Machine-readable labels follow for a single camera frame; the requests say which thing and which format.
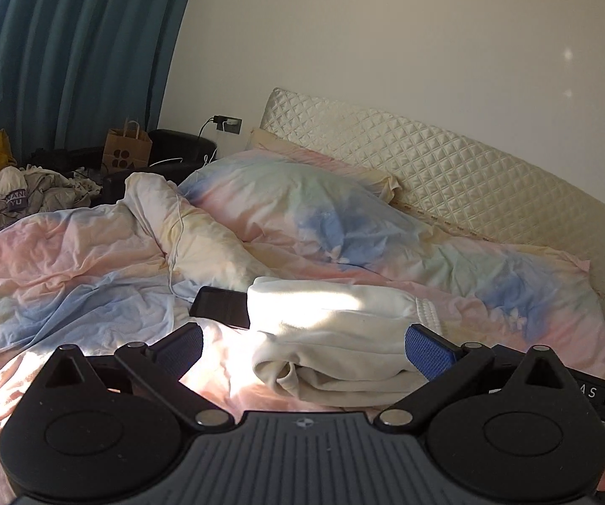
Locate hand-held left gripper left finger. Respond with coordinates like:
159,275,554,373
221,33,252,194
34,322,235,432

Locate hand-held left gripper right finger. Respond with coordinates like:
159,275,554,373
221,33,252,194
376,323,573,432

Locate cream white sweatpants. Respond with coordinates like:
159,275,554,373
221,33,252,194
247,275,446,409

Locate pastel tie-dye pillow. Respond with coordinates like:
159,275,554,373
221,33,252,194
344,231,605,375
179,150,436,281

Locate pastel tie-dye duvet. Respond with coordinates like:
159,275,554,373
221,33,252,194
0,171,440,485

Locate cream quilted headboard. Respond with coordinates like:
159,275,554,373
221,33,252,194
259,88,605,323

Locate brown paper bag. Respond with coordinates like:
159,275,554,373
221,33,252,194
102,120,154,172

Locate dark clothing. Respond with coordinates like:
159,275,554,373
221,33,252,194
27,146,106,175

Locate grey white printed sweatshirt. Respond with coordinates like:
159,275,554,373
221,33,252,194
0,165,98,232

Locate black charger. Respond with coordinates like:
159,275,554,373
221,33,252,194
199,114,227,138

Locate teal curtain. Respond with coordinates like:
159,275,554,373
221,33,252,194
0,0,203,169

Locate white cable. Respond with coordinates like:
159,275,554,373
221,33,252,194
149,148,220,302

